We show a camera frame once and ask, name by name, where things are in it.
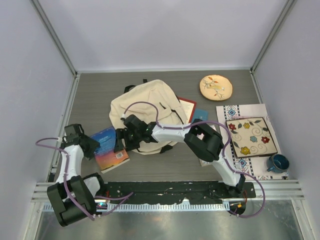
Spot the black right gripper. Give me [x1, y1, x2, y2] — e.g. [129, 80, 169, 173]
[114, 128, 141, 154]

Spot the blue sunset cover book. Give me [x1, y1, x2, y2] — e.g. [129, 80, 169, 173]
[91, 126, 130, 174]

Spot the cream canvas backpack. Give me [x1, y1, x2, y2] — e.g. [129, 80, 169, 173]
[108, 79, 188, 156]

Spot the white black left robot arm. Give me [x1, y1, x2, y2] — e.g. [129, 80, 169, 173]
[47, 123, 107, 227]

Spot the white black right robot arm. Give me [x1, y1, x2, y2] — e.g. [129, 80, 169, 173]
[114, 114, 245, 198]

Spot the red bordered book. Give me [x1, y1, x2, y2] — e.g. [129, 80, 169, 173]
[178, 97, 197, 123]

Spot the small blue wallet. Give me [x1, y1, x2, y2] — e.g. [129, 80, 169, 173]
[191, 108, 209, 123]

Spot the floral cover notebook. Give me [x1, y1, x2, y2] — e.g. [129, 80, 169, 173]
[199, 125, 216, 167]

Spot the round bird pattern plate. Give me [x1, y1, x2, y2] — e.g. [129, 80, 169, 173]
[199, 74, 233, 101]

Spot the square flower pattern plate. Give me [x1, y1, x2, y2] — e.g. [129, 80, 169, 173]
[226, 117, 278, 158]

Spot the patterned white placemat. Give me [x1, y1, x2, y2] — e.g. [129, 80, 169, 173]
[215, 103, 289, 181]

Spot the blue ceramic mug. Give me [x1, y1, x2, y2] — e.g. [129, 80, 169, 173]
[266, 154, 290, 174]

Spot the black mounting base plate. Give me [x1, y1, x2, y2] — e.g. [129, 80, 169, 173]
[97, 181, 256, 205]

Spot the white slotted cable duct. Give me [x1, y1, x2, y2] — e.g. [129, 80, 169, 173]
[42, 201, 230, 213]

